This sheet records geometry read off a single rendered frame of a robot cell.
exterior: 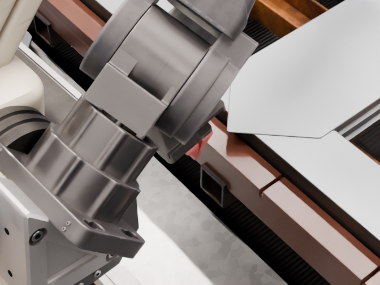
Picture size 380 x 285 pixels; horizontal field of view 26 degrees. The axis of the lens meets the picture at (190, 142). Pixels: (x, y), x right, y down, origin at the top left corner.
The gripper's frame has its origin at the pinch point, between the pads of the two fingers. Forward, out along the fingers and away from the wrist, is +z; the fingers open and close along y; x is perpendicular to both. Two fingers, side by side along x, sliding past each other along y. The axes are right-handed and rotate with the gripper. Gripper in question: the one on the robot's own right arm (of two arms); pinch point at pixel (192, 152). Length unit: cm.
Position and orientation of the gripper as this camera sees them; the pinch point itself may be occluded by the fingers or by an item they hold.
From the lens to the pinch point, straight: 109.1
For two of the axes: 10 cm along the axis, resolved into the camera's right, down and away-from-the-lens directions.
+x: 6.4, 5.7, -5.1
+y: -7.4, 6.3, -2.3
